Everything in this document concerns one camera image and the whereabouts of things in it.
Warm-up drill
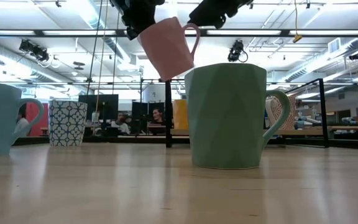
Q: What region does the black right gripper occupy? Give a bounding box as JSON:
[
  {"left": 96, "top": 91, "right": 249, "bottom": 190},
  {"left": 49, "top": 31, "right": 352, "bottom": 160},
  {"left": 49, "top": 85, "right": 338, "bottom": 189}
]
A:
[{"left": 187, "top": 0, "right": 254, "bottom": 29}]

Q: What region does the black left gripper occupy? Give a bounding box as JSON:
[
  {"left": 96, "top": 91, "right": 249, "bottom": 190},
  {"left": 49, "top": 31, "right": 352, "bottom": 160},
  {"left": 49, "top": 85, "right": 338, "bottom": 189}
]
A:
[{"left": 110, "top": 0, "right": 166, "bottom": 40}]

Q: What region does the pink faceted mug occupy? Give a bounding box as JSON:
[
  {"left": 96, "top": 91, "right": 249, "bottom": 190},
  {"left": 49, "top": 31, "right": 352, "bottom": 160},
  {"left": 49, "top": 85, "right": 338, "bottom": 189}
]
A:
[{"left": 136, "top": 16, "right": 201, "bottom": 83}]

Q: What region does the plain yellow mug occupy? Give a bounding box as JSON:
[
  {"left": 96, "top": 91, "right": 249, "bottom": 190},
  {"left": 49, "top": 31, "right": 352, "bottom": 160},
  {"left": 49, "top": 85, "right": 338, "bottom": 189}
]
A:
[{"left": 172, "top": 99, "right": 189, "bottom": 131}]

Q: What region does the green faceted mug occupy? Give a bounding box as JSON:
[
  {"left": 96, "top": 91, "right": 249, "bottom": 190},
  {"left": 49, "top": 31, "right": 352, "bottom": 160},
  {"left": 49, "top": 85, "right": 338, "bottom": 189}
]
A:
[{"left": 184, "top": 62, "right": 292, "bottom": 170}]

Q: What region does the orange floral patterned mug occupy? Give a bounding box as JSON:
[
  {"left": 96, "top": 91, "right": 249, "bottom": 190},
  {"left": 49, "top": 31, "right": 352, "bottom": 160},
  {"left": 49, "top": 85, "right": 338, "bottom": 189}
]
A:
[{"left": 264, "top": 95, "right": 296, "bottom": 131}]

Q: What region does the blue white patterned mug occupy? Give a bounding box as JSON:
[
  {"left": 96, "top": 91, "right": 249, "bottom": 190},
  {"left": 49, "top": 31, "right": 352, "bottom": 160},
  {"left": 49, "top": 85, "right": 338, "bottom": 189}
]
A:
[{"left": 48, "top": 99, "right": 88, "bottom": 148}]

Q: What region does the white round column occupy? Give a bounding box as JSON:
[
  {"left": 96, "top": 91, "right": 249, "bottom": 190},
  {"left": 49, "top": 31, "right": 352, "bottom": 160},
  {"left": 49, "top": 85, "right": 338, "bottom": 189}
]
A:
[{"left": 142, "top": 83, "right": 167, "bottom": 103}]

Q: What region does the black room divider panel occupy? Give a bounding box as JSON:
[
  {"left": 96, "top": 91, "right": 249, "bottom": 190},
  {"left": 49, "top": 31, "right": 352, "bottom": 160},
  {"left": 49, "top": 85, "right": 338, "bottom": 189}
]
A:
[{"left": 131, "top": 101, "right": 167, "bottom": 125}]

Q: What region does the black monitor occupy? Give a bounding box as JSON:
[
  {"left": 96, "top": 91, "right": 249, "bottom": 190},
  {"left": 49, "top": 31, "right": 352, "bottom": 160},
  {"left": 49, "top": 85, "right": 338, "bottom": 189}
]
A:
[{"left": 78, "top": 93, "right": 119, "bottom": 123}]

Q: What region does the person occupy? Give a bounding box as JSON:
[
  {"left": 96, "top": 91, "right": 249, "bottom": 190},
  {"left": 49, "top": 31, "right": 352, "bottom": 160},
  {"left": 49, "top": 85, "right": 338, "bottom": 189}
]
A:
[
  {"left": 14, "top": 103, "right": 31, "bottom": 138},
  {"left": 111, "top": 111, "right": 131, "bottom": 136},
  {"left": 147, "top": 107, "right": 167, "bottom": 135}
]

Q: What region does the black ceiling spotlight cluster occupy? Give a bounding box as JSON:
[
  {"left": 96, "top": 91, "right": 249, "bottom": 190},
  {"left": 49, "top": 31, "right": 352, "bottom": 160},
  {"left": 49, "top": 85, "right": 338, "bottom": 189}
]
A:
[{"left": 18, "top": 39, "right": 50, "bottom": 63}]

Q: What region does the white ceiling vent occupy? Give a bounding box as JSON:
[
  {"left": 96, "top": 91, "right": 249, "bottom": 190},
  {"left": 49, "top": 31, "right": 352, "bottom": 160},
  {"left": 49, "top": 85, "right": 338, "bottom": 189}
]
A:
[{"left": 328, "top": 37, "right": 342, "bottom": 54}]

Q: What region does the red partition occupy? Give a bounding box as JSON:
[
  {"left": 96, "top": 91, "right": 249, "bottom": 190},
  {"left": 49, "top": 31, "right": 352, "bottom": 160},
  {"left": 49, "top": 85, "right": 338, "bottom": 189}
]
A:
[{"left": 23, "top": 101, "right": 50, "bottom": 137}]

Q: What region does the wooden top workbench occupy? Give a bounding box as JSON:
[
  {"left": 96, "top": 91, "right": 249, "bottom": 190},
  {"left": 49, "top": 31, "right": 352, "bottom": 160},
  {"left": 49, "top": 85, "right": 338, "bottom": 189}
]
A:
[{"left": 273, "top": 125, "right": 358, "bottom": 141}]

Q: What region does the black overhead camera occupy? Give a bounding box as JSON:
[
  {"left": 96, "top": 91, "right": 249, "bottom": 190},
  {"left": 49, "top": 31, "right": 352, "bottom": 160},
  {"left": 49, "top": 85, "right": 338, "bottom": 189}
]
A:
[{"left": 227, "top": 39, "right": 249, "bottom": 63}]

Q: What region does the black hanging cable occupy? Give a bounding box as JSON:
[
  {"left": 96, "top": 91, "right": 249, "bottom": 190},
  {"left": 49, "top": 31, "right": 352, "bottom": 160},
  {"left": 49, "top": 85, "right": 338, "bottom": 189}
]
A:
[{"left": 86, "top": 0, "right": 104, "bottom": 95}]

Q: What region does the black overhead frame beam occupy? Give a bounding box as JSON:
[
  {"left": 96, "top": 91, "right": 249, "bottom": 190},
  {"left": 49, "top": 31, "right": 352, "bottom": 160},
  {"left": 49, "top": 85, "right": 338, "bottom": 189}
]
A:
[{"left": 0, "top": 28, "right": 358, "bottom": 38}]

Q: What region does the black table edge rail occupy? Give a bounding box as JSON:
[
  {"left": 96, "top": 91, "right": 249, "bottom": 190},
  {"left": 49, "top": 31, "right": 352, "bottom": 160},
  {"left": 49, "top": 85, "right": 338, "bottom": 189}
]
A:
[{"left": 12, "top": 136, "right": 358, "bottom": 151}]

